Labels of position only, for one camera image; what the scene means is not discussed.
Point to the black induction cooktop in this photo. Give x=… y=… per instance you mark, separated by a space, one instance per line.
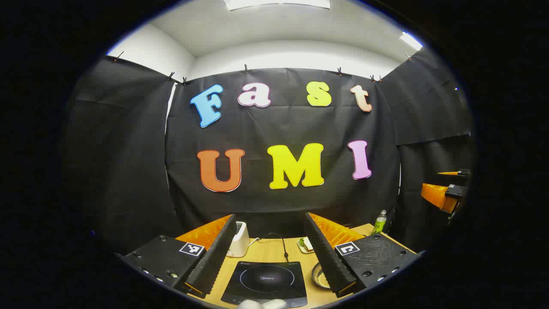
x=279 y=292

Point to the small ceiling light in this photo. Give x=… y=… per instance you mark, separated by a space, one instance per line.
x=411 y=40

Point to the green label drink bottle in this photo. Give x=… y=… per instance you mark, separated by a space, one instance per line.
x=379 y=224

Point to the white toaster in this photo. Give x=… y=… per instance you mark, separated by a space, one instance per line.
x=240 y=240

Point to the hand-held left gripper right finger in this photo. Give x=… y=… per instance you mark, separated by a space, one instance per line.
x=328 y=257

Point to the sandwich with lettuce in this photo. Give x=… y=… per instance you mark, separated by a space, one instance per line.
x=307 y=243

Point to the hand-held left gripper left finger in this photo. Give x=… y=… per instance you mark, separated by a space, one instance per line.
x=214 y=257

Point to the pale rectangular sandwich plate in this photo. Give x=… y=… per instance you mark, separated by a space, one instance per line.
x=300 y=246

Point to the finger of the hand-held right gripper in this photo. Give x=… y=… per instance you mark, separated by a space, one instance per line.
x=461 y=172
x=437 y=195

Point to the stainless steel pot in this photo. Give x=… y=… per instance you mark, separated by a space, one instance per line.
x=319 y=277

